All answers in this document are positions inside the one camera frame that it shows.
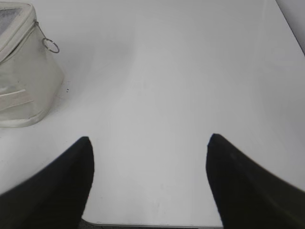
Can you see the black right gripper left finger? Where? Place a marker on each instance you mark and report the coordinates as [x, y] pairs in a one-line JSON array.
[[55, 197]]

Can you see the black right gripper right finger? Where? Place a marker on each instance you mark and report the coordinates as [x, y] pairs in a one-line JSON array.
[[248, 196]]

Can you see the cream fabric zipper bag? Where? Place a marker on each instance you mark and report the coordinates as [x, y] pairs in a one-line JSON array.
[[29, 74]]

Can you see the metal ring zipper pull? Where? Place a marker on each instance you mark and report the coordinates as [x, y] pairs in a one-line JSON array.
[[49, 44]]

